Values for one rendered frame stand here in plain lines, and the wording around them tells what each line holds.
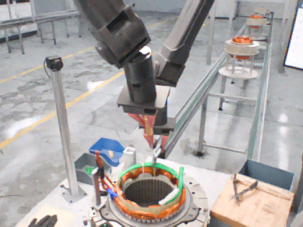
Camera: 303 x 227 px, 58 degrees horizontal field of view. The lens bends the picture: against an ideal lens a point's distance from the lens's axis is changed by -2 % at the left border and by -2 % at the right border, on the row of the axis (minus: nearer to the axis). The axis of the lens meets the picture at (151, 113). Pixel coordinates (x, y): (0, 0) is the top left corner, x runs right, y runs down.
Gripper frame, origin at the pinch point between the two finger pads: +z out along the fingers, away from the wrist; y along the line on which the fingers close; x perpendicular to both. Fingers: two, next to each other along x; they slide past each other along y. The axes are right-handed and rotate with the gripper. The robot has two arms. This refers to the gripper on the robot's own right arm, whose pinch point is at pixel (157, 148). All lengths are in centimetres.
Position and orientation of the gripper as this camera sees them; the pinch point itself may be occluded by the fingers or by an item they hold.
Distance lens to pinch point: 86.1
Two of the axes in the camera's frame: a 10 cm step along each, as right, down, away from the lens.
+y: -9.8, -0.7, 1.8
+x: -1.9, 4.4, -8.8
